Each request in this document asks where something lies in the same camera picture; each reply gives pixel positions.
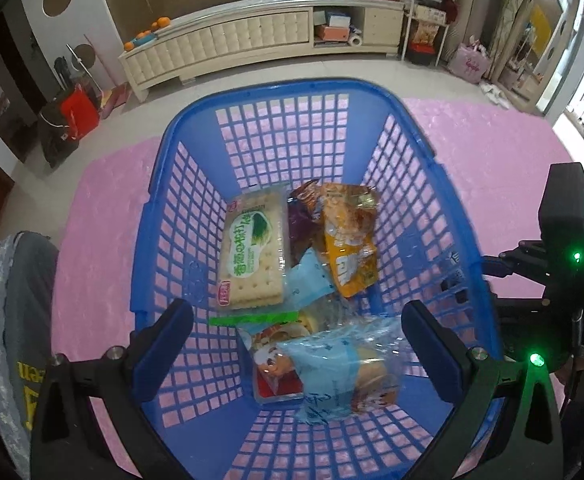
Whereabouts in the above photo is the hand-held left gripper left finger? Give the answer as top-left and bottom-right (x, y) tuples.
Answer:
(30, 297), (195, 480)

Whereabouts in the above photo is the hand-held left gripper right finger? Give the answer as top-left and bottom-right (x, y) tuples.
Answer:
(401, 300), (566, 480)

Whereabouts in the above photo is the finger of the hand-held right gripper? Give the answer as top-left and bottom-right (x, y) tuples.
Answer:
(491, 297), (579, 369)
(481, 240), (546, 282)

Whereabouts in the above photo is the blue cartoon pastry packet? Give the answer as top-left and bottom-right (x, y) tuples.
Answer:
(277, 317), (405, 423)

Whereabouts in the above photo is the green foil packet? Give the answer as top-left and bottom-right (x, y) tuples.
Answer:
(208, 311), (300, 328)

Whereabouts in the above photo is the red snack bag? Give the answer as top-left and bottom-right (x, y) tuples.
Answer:
(237, 324), (305, 403)

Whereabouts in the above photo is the orange snack packet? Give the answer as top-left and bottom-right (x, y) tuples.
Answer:
(289, 180), (327, 221)
(317, 183), (379, 300)

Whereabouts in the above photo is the green cracker packet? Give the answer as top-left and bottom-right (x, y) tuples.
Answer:
(217, 187), (291, 311)

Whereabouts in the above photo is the purple snack packet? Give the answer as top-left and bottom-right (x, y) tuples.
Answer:
(286, 195), (323, 267)

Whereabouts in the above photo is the blue plastic basket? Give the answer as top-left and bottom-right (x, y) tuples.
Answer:
(130, 77), (505, 480)

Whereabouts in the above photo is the pink quilted mattress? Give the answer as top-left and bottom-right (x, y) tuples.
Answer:
(54, 95), (584, 480)

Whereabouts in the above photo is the person's grey printed clothing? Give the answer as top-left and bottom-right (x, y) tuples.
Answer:
(0, 231), (61, 433)

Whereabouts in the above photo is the pink tote bag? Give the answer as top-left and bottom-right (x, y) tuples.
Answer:
(447, 39), (493, 83)

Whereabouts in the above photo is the cream framed floor mirror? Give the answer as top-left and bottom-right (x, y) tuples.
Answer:
(502, 0), (580, 111)

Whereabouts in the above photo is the patterned curtain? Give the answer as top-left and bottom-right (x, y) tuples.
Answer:
(492, 0), (543, 86)

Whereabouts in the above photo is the red black box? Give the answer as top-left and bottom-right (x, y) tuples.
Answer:
(406, 42), (437, 65)

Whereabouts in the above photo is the yellow picture bag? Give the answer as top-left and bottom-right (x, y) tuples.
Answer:
(411, 20), (440, 47)

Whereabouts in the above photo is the black bag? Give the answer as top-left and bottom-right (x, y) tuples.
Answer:
(38, 102), (80, 168)

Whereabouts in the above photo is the printed carton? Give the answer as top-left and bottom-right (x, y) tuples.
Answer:
(414, 4), (448, 23)

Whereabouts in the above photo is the pink broom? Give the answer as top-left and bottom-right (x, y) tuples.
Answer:
(84, 35), (128, 111)

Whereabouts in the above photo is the white shelf rack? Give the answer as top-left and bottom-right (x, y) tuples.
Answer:
(388, 0), (465, 67)

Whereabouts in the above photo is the cream TV cabinet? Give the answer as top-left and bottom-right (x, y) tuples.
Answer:
(118, 0), (407, 103)

